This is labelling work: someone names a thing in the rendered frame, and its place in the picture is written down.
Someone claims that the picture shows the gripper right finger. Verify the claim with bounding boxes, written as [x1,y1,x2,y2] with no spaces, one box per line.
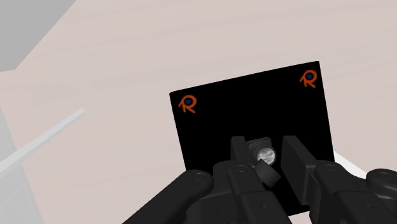
[280,135,397,224]

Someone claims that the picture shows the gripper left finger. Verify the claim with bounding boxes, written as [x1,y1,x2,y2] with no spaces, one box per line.
[122,136,292,224]

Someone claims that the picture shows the small dark grey flashlight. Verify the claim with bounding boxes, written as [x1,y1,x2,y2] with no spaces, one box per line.
[245,136,282,189]

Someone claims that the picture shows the black square board, orange marks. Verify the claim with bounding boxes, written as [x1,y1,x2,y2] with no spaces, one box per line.
[169,60,336,218]

